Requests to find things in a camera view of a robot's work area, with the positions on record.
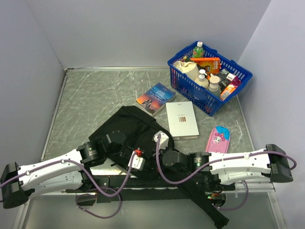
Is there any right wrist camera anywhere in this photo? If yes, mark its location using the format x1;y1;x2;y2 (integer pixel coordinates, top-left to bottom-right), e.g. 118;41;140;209
153;131;169;150

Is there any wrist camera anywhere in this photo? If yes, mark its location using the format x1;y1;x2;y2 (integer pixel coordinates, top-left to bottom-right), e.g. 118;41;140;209
128;148;145;171
153;131;169;150

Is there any black backpack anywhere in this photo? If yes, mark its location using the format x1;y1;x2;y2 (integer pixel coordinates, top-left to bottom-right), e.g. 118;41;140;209
89;106;229;229

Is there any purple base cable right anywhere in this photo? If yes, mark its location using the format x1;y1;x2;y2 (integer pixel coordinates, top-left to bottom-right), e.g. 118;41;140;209
206;180;250;211

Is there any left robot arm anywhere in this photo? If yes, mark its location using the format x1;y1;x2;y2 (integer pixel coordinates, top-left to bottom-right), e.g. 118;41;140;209
0;131;136;209

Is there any white notebook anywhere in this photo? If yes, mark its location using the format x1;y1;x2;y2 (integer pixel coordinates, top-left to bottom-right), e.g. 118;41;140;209
166;101;199;140

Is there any black box with barcode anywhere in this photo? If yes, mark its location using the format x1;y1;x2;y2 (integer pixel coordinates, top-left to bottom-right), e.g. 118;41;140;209
216;68;236;92

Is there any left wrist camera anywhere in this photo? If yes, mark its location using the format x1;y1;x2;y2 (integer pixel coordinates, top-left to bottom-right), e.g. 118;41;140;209
128;148;145;171

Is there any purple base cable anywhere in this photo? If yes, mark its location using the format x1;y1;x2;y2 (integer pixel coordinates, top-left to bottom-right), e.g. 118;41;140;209
206;180;250;211
75;188;122;219

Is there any beige cloth pouch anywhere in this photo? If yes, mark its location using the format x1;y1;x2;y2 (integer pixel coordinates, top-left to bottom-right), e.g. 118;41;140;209
173;61;200;81

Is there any cream pump bottle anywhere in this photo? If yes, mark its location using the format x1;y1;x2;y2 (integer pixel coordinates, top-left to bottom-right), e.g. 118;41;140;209
194;69;209;89

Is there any orange small carton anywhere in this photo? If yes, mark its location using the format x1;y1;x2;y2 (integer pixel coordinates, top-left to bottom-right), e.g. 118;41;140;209
220;84;238;101

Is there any beige lidded bottle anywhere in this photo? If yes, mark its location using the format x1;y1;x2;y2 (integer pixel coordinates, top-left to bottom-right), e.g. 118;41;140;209
208;73;221;98

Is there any orange snack box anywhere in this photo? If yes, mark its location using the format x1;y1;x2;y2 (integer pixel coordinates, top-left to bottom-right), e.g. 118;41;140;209
190;57;221;74

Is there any blue plastic basket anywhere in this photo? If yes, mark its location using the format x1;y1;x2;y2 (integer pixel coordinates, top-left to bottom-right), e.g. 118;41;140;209
167;42;253;116

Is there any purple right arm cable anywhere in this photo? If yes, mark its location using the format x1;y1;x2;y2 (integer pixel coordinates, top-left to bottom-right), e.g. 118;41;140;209
155;135;297;186

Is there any pink pencil case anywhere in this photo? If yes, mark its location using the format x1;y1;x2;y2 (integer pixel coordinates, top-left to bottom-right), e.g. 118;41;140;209
205;126;231;154

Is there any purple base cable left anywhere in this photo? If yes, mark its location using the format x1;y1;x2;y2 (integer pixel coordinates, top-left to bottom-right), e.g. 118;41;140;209
75;188;122;219

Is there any Jane Eyre paperback book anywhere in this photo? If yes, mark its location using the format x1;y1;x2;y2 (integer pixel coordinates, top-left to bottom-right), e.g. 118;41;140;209
135;83;176;116

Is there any green drink bottle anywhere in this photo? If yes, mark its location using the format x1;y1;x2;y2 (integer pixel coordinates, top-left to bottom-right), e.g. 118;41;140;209
192;42;204;58

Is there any magenta small box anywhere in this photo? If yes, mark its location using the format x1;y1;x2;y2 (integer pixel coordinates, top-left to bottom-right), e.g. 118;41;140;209
230;76;241;88

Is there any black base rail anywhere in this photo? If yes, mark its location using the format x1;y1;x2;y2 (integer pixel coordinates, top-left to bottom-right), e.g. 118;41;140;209
66;175;235;205

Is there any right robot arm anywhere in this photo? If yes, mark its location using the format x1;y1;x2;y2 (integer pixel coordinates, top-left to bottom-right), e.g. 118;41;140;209
156;143;297;190

